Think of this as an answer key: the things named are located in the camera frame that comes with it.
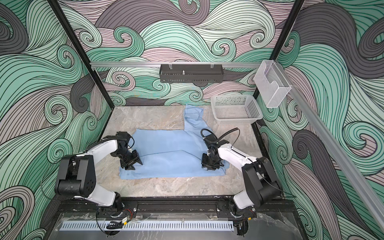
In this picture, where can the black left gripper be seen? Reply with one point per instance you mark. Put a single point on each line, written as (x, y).
(135, 158)

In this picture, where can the white slotted cable duct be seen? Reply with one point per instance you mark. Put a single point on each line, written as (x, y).
(150, 226)

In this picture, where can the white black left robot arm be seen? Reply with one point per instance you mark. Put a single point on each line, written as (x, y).
(77, 178)

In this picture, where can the black frame post left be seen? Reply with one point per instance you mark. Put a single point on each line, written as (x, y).
(83, 56)

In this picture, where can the aluminium wall rail right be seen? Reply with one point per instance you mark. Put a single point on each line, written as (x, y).
(365, 191)

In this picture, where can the black frame post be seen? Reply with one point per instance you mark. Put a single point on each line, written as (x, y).
(83, 56)
(286, 13)

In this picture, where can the white plastic mesh basket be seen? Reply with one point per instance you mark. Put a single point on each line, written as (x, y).
(235, 109)

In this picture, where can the light blue long sleeve shirt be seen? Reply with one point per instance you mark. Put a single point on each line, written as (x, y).
(173, 153)

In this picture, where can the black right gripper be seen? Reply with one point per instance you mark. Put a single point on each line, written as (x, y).
(204, 163)

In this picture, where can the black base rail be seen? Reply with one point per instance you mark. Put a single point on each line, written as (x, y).
(216, 206)

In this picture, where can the aluminium wall rail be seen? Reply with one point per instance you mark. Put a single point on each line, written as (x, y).
(137, 64)
(365, 191)

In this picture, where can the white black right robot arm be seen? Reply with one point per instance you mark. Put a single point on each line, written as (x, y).
(260, 179)

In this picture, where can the black perforated wall tray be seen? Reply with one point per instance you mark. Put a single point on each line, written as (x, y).
(200, 75)

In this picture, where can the black frame post right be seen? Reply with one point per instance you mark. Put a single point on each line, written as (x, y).
(286, 13)

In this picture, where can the aluminium wall rail back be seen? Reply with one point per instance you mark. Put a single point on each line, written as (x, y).
(137, 64)

